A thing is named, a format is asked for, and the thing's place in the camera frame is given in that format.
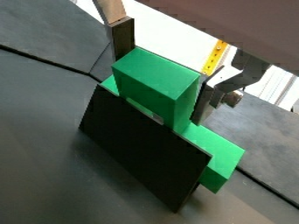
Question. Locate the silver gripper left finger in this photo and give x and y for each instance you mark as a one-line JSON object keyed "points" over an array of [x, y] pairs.
{"points": [[119, 25]]}

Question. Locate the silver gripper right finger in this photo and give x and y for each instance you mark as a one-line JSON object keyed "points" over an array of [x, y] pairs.
{"points": [[218, 89]]}

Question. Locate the green stepped block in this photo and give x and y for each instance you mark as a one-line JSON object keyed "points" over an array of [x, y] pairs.
{"points": [[162, 87]]}

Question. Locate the black angle fixture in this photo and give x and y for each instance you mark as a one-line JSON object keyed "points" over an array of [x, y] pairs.
{"points": [[164, 162]]}

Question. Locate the yellow measuring bar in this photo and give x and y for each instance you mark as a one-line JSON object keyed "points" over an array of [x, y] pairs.
{"points": [[214, 58]]}

